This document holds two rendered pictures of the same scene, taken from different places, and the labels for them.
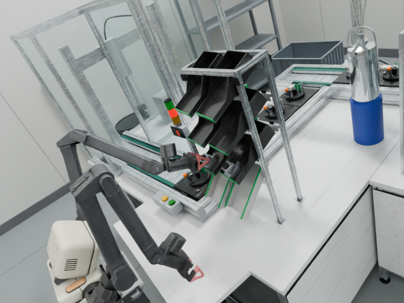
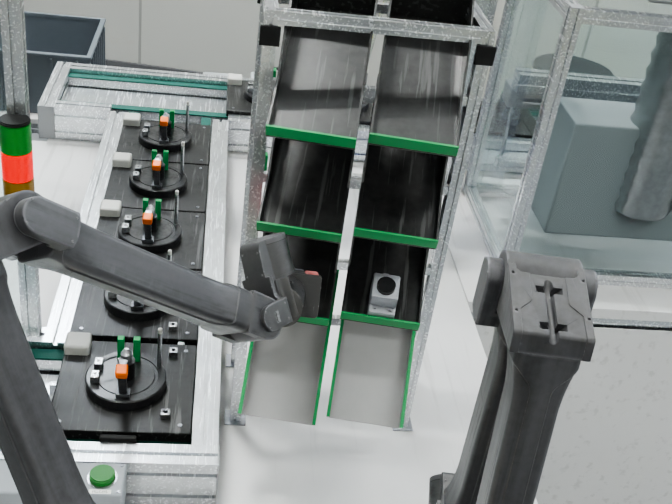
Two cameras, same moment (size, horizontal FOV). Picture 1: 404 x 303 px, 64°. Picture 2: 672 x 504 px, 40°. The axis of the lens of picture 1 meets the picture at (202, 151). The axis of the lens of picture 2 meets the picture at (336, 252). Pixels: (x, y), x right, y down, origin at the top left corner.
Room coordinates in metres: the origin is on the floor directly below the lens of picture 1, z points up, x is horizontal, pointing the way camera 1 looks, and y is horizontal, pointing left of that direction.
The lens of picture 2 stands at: (0.79, 1.11, 2.08)
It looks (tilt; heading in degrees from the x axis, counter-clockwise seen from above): 32 degrees down; 291
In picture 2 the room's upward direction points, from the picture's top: 9 degrees clockwise
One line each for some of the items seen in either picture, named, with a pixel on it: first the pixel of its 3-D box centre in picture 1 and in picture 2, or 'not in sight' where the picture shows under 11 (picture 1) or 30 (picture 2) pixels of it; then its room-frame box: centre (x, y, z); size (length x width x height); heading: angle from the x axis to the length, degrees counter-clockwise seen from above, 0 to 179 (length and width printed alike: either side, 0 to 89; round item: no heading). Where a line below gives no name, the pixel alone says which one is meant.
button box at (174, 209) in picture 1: (167, 202); (57, 489); (1.51, 0.30, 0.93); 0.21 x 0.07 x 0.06; 30
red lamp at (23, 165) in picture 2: (172, 112); (17, 163); (1.77, 0.07, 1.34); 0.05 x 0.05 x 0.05
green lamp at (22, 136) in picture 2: (169, 104); (15, 136); (1.77, 0.07, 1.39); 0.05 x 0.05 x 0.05
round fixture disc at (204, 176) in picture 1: (199, 178); (126, 379); (1.54, 0.08, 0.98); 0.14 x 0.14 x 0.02
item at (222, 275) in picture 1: (195, 225); not in sight; (1.33, 0.19, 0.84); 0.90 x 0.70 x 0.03; 23
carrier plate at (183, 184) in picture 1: (200, 180); (126, 388); (1.54, 0.08, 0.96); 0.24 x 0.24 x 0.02; 30
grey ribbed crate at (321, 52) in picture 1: (306, 60); (13, 59); (3.12, -1.38, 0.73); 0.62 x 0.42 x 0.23; 30
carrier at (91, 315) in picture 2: not in sight; (139, 282); (1.67, -0.15, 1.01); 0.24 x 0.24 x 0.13; 30
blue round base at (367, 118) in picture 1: (367, 118); not in sight; (1.43, -0.92, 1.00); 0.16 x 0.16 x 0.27
